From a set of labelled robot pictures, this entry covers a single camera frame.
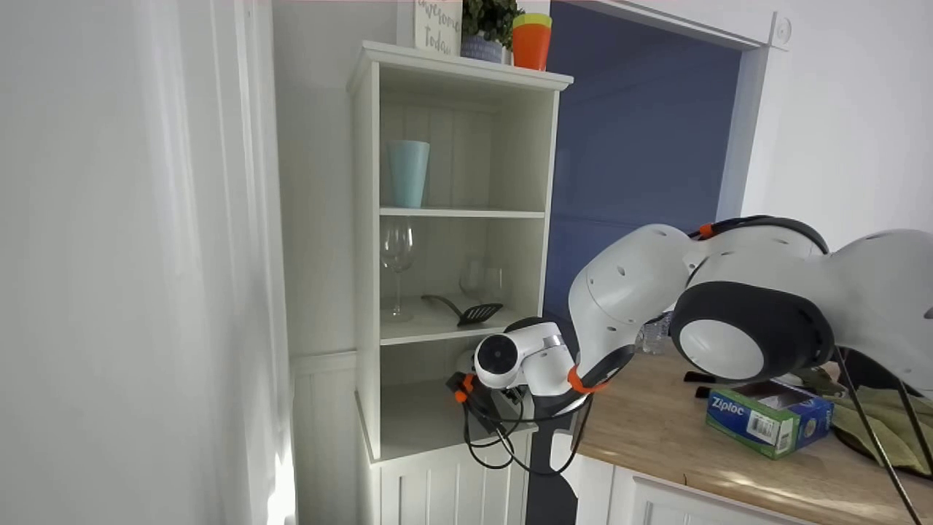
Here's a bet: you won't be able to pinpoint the white open shelf unit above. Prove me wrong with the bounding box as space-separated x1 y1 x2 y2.
348 38 578 468

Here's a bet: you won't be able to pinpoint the white counter cabinet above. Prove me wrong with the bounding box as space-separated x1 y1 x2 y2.
552 454 820 525

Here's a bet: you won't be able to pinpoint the clear glass tumbler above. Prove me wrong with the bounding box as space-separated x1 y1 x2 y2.
459 257 510 308

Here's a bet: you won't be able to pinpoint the black spatula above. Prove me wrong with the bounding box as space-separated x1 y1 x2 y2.
419 292 507 330

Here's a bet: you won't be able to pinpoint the clear wine glass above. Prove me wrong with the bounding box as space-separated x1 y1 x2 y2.
380 223 419 324

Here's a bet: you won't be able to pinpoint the teal plastic cup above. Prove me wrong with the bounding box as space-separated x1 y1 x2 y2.
387 139 431 210

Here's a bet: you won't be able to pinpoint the orange plastic cup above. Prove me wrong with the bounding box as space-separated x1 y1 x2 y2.
507 12 555 74

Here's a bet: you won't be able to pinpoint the white panelled door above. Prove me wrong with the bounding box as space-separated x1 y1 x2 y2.
360 440 549 525

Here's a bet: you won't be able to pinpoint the potted green plant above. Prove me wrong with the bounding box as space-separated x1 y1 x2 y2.
459 0 526 67

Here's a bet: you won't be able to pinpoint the white framed sign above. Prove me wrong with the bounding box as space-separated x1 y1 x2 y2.
411 0 467 60

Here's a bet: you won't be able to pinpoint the black tongs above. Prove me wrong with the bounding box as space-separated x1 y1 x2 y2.
679 367 726 404

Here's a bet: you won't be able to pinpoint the green blue Ziploc box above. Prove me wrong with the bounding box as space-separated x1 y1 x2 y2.
702 381 836 462

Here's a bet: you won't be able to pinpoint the green checkered cloth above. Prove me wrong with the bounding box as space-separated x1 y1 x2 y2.
785 360 933 480

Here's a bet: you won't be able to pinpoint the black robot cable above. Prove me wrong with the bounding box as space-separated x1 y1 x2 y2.
456 373 599 480

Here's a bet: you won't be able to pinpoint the black camera stand pole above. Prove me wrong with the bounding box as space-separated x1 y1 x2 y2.
523 391 583 525

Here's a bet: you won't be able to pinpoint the white door frame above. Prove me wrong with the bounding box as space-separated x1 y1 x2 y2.
546 0 795 238

